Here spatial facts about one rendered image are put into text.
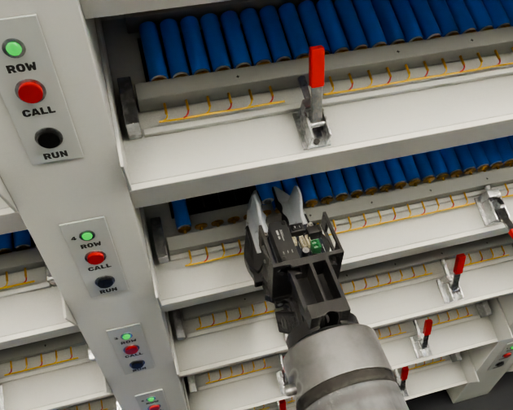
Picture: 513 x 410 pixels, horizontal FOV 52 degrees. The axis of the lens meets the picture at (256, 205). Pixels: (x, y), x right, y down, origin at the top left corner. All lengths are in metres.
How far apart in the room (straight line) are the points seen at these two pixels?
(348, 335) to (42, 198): 0.29
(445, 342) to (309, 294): 0.62
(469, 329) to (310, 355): 0.69
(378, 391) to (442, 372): 0.84
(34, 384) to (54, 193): 0.42
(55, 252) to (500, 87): 0.48
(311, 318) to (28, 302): 0.34
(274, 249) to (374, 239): 0.21
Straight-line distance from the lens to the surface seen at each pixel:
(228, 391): 0.99
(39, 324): 0.65
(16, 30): 0.38
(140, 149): 0.49
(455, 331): 1.11
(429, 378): 1.27
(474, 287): 0.93
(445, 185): 0.72
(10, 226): 0.52
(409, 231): 0.70
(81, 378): 0.82
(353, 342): 0.46
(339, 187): 0.68
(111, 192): 0.48
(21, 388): 0.84
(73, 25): 0.38
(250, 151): 0.49
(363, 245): 0.68
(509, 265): 0.97
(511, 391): 1.48
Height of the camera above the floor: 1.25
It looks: 48 degrees down
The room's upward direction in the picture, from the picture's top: straight up
